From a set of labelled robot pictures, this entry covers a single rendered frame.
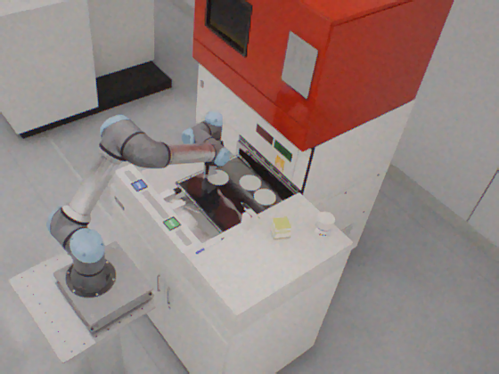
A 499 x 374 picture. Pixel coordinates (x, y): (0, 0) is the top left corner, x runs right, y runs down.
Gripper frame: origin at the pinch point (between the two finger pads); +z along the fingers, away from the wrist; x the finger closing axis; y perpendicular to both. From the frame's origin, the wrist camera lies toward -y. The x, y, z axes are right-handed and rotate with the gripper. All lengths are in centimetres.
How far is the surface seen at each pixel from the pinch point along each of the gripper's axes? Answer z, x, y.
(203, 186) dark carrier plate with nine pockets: 1.4, -5.8, -1.1
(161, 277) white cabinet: 30, -35, -21
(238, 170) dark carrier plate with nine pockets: 1.4, 4.3, 16.3
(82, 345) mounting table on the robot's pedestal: 9, -78, -51
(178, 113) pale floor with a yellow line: 91, 162, -1
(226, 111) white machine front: -12.6, 31.4, 12.8
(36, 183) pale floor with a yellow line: 91, 88, -99
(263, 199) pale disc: 1.3, -14.8, 25.3
